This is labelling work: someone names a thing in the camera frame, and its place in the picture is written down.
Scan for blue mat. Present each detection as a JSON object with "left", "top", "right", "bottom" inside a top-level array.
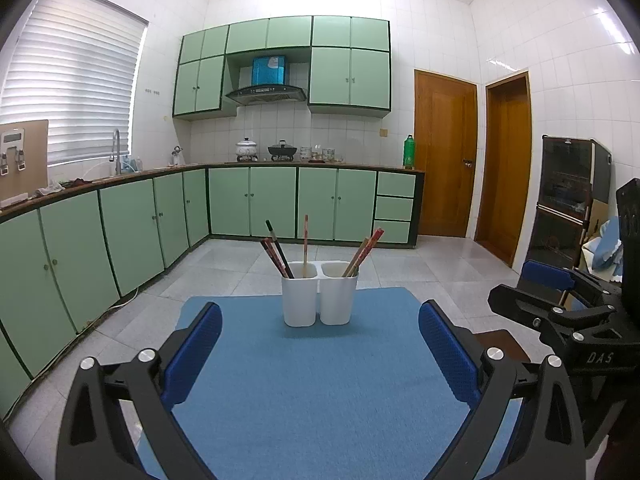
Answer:
[{"left": 135, "top": 287, "right": 531, "bottom": 480}]

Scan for black glass-door cabinet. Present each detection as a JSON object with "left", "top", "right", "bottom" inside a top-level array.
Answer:
[{"left": 529, "top": 134, "right": 612, "bottom": 282}]

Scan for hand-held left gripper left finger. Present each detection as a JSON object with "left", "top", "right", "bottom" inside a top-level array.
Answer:
[{"left": 56, "top": 301, "right": 224, "bottom": 480}]

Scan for red patterned chopstick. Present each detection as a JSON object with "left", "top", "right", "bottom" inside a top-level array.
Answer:
[{"left": 348, "top": 228, "right": 386, "bottom": 277}]

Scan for white cooking pot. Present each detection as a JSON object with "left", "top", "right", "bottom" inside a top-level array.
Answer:
[{"left": 235, "top": 136, "right": 260, "bottom": 161}]

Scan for white window blinds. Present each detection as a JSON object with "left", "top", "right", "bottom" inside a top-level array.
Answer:
[{"left": 0, "top": 0, "right": 150, "bottom": 166}]

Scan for dark red chopstick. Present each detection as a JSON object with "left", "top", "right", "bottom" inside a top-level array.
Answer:
[
  {"left": 260, "top": 240, "right": 288, "bottom": 279},
  {"left": 265, "top": 237, "right": 292, "bottom": 279}
]

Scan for chrome faucet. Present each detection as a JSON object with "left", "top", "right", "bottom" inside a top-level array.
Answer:
[{"left": 110, "top": 128, "right": 124, "bottom": 176}]

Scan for black range hood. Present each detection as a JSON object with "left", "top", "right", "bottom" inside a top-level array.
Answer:
[{"left": 224, "top": 85, "right": 307, "bottom": 107}]

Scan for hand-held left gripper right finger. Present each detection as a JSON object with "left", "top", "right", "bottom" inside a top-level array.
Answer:
[{"left": 418, "top": 300, "right": 586, "bottom": 480}]

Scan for green drawer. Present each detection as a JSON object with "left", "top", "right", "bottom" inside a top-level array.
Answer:
[
  {"left": 372, "top": 219, "right": 414, "bottom": 245},
  {"left": 373, "top": 196, "right": 415, "bottom": 222},
  {"left": 375, "top": 171, "right": 417, "bottom": 199}
]

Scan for black wok with lid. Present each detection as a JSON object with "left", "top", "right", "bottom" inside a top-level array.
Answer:
[{"left": 267, "top": 139, "right": 300, "bottom": 162}]

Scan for tan and red chopstick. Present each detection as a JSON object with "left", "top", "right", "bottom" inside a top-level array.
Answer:
[{"left": 342, "top": 236, "right": 372, "bottom": 278}]

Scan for green base cabinet row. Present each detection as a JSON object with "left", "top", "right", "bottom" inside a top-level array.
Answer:
[
  {"left": 206, "top": 165, "right": 426, "bottom": 250},
  {"left": 0, "top": 167, "right": 211, "bottom": 386}
]

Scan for black chopstick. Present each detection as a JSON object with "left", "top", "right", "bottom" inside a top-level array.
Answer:
[{"left": 264, "top": 219, "right": 295, "bottom": 279}]

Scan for wooden door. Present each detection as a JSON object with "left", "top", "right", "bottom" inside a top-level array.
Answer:
[
  {"left": 473, "top": 70, "right": 532, "bottom": 269},
  {"left": 413, "top": 68, "right": 479, "bottom": 239}
]

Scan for blue cloth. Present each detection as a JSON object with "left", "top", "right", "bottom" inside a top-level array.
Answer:
[{"left": 592, "top": 217, "right": 624, "bottom": 272}]

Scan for white two-compartment utensil holder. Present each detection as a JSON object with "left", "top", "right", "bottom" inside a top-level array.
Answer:
[{"left": 281, "top": 261, "right": 360, "bottom": 328}]

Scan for green wall cabinet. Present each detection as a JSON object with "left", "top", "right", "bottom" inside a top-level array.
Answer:
[
  {"left": 307, "top": 15, "right": 392, "bottom": 120},
  {"left": 172, "top": 17, "right": 314, "bottom": 121}
]

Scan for white cable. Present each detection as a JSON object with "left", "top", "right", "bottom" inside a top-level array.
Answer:
[{"left": 106, "top": 286, "right": 139, "bottom": 312}]

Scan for cardboard board with gripper print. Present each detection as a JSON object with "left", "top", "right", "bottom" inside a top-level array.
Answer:
[{"left": 0, "top": 119, "right": 50, "bottom": 207}]

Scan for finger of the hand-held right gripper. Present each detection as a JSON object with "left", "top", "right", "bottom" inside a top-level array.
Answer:
[
  {"left": 521, "top": 260, "right": 621, "bottom": 309},
  {"left": 487, "top": 284, "right": 624, "bottom": 356}
]

